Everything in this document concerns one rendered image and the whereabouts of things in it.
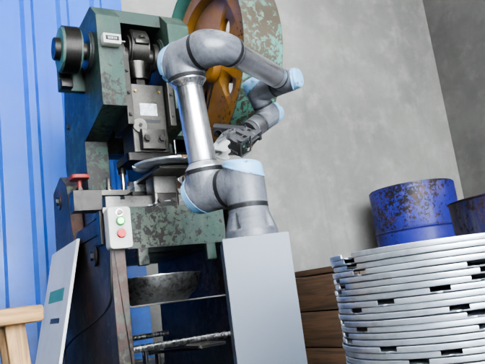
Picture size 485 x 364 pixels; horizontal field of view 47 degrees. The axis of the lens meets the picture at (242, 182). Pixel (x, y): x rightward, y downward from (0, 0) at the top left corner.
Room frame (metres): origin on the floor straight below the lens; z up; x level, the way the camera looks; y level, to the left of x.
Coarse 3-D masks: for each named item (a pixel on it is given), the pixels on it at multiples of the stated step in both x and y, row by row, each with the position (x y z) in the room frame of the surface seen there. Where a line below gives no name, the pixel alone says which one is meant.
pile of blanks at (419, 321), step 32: (384, 256) 0.76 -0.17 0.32; (416, 256) 0.74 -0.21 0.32; (448, 256) 0.73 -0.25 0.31; (480, 256) 0.73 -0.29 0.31; (352, 288) 0.81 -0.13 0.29; (384, 288) 0.77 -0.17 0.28; (416, 288) 0.75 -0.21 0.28; (448, 288) 0.80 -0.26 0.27; (480, 288) 0.73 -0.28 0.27; (352, 320) 0.83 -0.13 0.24; (384, 320) 0.85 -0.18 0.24; (416, 320) 0.74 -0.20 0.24; (448, 320) 0.73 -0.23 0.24; (480, 320) 0.73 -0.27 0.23; (352, 352) 0.84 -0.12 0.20; (384, 352) 0.78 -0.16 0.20; (416, 352) 0.75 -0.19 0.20; (448, 352) 0.76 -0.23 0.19; (480, 352) 0.73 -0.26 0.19
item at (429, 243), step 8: (424, 240) 0.74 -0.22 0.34; (432, 240) 0.73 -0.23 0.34; (440, 240) 0.73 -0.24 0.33; (448, 240) 0.73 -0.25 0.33; (456, 240) 0.73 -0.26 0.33; (464, 240) 0.73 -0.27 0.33; (376, 248) 0.77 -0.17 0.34; (384, 248) 0.76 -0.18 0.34; (392, 248) 0.75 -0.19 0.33; (400, 248) 0.75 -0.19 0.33; (408, 248) 0.75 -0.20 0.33; (336, 256) 0.84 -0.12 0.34; (352, 256) 0.80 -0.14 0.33; (360, 256) 0.79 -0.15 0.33
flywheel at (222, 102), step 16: (192, 0) 2.43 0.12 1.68; (208, 0) 2.34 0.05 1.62; (224, 0) 2.25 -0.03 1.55; (192, 16) 2.46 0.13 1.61; (208, 16) 2.39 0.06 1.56; (224, 16) 2.26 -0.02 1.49; (240, 16) 2.09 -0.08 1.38; (192, 32) 2.54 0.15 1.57; (240, 32) 2.10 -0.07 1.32; (208, 80) 2.39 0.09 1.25; (224, 80) 2.34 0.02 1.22; (208, 96) 2.47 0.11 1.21; (224, 96) 2.34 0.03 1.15; (208, 112) 2.49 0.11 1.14; (224, 112) 2.35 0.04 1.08
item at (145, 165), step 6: (168, 156) 1.83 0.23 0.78; (174, 156) 1.83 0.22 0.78; (180, 156) 1.84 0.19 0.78; (138, 162) 1.88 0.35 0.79; (144, 162) 1.86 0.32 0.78; (150, 162) 1.87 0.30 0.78; (156, 162) 1.88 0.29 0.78; (162, 162) 1.89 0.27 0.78; (168, 162) 1.90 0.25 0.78; (174, 162) 1.94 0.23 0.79; (180, 162) 1.96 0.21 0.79; (186, 162) 1.97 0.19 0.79; (138, 168) 1.95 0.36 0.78; (144, 168) 1.96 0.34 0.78; (150, 168) 1.97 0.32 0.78
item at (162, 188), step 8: (160, 168) 1.93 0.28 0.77; (168, 168) 1.95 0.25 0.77; (176, 168) 1.96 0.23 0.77; (184, 168) 1.98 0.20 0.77; (144, 176) 2.04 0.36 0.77; (152, 176) 2.04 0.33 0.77; (160, 176) 2.05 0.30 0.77; (168, 176) 2.06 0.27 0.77; (176, 176) 2.09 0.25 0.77; (152, 184) 2.04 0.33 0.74; (160, 184) 2.05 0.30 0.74; (168, 184) 2.06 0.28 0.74; (176, 184) 2.08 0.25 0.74; (152, 192) 2.04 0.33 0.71; (160, 192) 2.05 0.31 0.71; (168, 192) 2.06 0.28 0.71; (176, 192) 2.08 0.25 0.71; (152, 200) 2.05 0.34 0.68; (160, 200) 2.03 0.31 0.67; (176, 200) 2.07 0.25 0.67
